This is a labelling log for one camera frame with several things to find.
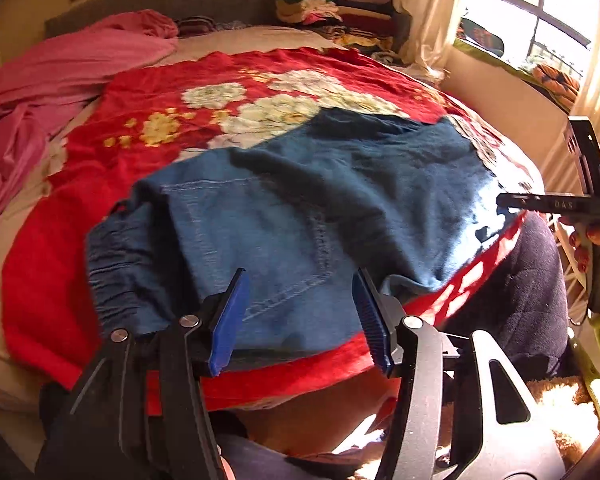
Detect cream curtain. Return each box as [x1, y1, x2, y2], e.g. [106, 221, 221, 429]
[394, 0, 473, 73]

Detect window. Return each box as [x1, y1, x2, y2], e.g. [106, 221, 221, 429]
[462, 0, 600, 78]

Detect beige bed sheet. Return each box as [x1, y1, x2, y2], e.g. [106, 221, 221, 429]
[0, 26, 351, 463]

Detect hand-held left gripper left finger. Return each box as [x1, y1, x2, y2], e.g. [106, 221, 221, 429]
[35, 267, 251, 480]

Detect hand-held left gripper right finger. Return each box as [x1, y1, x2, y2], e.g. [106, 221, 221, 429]
[352, 267, 567, 480]

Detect person's dark trouser leg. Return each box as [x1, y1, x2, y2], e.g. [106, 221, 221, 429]
[442, 212, 570, 378]

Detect striped pillow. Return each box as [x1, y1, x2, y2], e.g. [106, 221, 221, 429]
[174, 16, 251, 38]

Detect stack of folded clothes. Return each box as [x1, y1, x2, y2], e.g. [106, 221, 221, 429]
[275, 0, 412, 63]

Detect person's right hand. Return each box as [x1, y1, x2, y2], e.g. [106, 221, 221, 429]
[559, 216, 600, 273]

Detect red floral blanket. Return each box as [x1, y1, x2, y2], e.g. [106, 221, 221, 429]
[1, 47, 543, 418]

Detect cream fluffy cloth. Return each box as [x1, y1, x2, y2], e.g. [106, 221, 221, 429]
[522, 374, 600, 466]

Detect blue denim pants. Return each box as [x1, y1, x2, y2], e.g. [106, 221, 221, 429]
[85, 109, 512, 363]

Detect green windowsill cloth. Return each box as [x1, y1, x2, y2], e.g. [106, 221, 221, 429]
[452, 37, 573, 113]

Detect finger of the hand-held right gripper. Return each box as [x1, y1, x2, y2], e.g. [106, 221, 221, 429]
[563, 116, 600, 197]

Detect pink bed sheet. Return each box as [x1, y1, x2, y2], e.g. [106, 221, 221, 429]
[0, 9, 180, 241]

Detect orange patterned cloth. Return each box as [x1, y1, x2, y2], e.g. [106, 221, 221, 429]
[531, 61, 581, 111]

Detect dark printed board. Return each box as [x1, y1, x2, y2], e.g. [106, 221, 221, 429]
[456, 16, 507, 59]

